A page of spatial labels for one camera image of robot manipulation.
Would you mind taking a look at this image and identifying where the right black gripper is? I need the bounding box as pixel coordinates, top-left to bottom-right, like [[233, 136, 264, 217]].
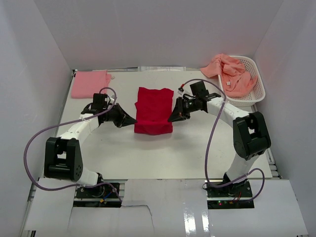
[[168, 97, 199, 123]]

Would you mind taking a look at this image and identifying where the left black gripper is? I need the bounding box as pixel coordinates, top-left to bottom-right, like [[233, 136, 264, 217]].
[[103, 103, 137, 128]]

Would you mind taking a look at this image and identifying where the red t shirt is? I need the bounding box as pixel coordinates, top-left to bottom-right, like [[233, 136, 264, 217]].
[[134, 87, 174, 135]]

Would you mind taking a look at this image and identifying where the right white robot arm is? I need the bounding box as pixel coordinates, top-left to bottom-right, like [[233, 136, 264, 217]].
[[168, 79, 271, 197]]

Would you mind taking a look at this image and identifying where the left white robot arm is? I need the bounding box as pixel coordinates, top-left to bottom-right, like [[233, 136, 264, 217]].
[[44, 93, 137, 197]]

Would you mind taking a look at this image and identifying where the folded pink t shirt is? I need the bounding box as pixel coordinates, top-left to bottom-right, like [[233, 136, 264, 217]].
[[71, 71, 112, 99]]

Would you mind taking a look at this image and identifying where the white paper sheet rear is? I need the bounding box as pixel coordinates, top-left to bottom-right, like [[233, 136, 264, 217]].
[[137, 66, 186, 72]]

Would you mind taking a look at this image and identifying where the salmon t shirt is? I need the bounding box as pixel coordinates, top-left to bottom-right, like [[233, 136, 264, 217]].
[[200, 54, 258, 97]]

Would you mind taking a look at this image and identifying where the white plastic basket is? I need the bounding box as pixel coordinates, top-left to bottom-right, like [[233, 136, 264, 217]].
[[227, 55, 266, 107]]

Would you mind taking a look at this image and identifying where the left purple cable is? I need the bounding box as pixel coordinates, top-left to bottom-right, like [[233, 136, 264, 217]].
[[23, 86, 121, 201]]

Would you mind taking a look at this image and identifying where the purple cable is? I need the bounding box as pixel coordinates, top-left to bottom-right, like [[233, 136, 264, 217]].
[[181, 79, 266, 203], [23, 86, 121, 201]]

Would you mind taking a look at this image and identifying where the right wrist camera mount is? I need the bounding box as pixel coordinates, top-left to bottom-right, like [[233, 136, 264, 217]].
[[178, 84, 186, 95]]

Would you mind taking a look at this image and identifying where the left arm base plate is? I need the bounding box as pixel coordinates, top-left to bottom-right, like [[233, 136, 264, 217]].
[[73, 182, 123, 208]]

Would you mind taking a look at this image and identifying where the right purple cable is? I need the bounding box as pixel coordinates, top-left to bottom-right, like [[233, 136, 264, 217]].
[[181, 79, 266, 203]]

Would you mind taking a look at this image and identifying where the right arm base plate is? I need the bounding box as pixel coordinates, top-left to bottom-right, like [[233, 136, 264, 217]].
[[202, 181, 255, 210]]

